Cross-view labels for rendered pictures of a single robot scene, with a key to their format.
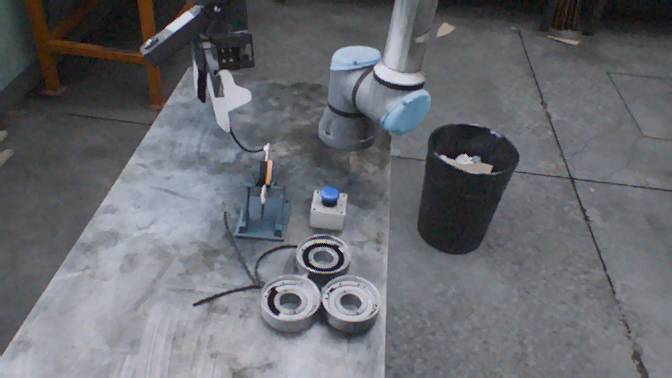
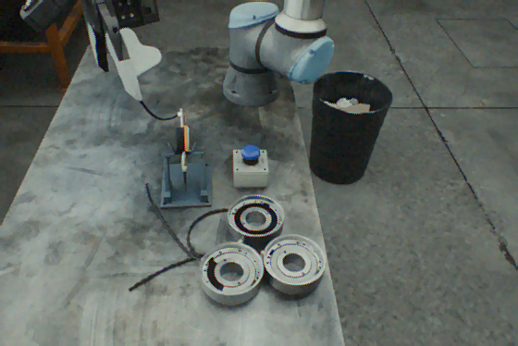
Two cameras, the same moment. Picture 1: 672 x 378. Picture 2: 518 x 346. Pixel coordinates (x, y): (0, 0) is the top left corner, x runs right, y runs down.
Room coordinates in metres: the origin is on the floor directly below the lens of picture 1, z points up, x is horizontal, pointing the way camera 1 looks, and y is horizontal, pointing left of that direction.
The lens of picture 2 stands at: (0.25, 0.07, 1.46)
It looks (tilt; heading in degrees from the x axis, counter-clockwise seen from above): 42 degrees down; 354
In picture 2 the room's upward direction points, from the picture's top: 3 degrees clockwise
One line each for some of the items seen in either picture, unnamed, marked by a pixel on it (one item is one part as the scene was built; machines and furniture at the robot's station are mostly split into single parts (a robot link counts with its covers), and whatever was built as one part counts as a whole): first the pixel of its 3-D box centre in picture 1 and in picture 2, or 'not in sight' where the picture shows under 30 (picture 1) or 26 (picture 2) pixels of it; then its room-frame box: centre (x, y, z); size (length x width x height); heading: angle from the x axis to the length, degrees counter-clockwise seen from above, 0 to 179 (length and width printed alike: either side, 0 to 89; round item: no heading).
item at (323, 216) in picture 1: (328, 208); (250, 166); (0.97, 0.00, 0.82); 0.08 x 0.07 x 0.05; 178
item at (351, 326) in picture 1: (350, 305); (293, 265); (0.72, -0.06, 0.82); 0.10 x 0.10 x 0.04
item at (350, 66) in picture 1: (356, 77); (255, 33); (1.30, -0.03, 0.97); 0.13 x 0.12 x 0.14; 43
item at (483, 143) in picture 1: (460, 191); (344, 130); (1.89, -0.51, 0.21); 0.34 x 0.34 x 0.43
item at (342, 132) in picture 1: (349, 117); (252, 74); (1.31, -0.03, 0.85); 0.15 x 0.15 x 0.10
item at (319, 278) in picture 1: (323, 260); (255, 221); (0.82, 0.00, 0.82); 0.10 x 0.10 x 0.04
